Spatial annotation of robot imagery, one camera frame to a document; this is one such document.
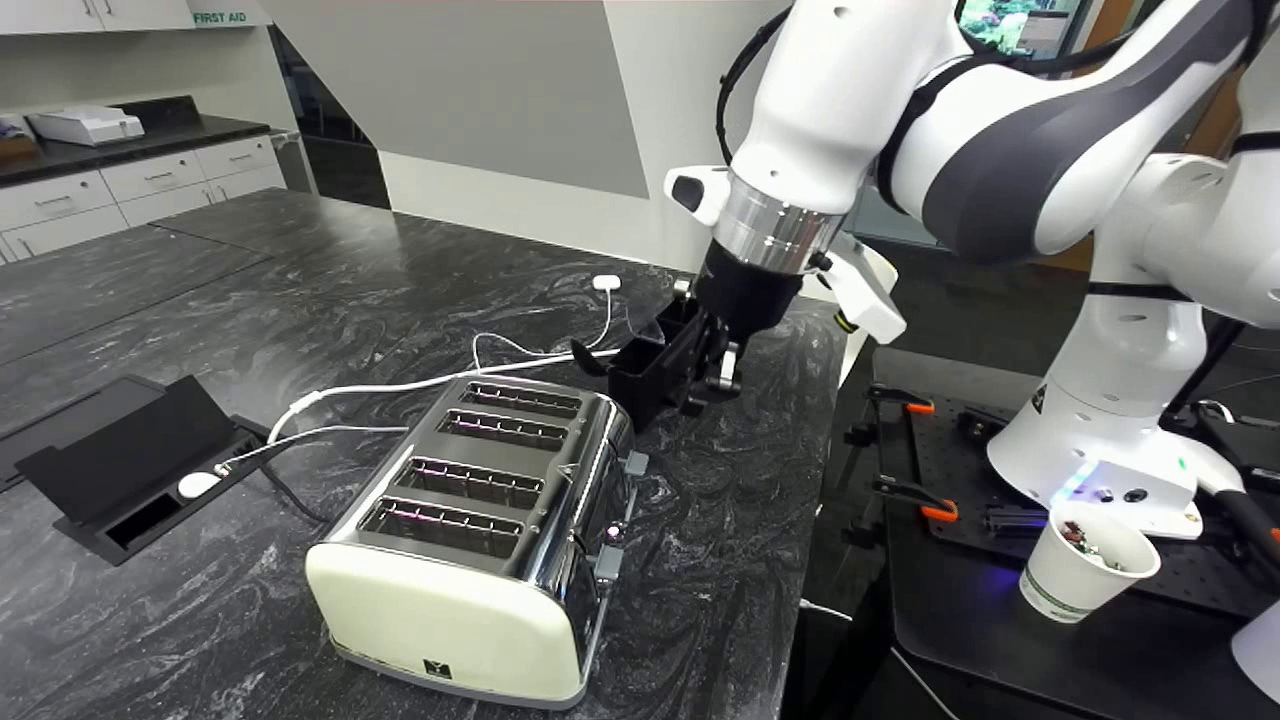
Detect white rounded object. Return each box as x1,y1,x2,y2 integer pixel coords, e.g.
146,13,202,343
1228,595,1280,709

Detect white paper cup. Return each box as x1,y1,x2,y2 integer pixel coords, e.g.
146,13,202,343
1018,496,1164,628

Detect black recessed outlet box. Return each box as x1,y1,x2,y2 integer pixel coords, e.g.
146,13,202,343
13,371,273,571

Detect black thin cable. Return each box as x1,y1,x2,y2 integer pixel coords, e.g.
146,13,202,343
254,450,337,532

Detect grey power cable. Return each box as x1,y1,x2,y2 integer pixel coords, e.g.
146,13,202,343
197,419,411,489

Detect chrome cream four-slot toaster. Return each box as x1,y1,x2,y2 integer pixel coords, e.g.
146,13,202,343
299,374,658,710

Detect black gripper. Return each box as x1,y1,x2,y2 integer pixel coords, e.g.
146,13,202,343
609,240,804,430

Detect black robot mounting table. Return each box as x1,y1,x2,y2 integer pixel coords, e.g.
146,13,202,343
851,340,1280,720

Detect white box on counter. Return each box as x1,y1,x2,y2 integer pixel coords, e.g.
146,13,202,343
25,104,147,149

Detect black cable with red band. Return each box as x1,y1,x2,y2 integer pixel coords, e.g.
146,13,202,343
1191,397,1280,592

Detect small black plug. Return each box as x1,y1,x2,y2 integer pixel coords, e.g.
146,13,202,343
569,335,623,378

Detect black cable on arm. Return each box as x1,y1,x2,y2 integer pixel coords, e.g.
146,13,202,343
712,3,797,173

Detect white power cable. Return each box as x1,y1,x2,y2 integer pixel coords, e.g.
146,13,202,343
266,283,628,450

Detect white base cabinets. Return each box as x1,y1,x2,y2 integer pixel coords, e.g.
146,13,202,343
0,128,292,268

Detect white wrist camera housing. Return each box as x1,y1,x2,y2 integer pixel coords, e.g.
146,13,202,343
797,235,914,347

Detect orange black clamp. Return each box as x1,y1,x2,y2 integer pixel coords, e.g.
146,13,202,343
846,385,944,447
872,471,966,528

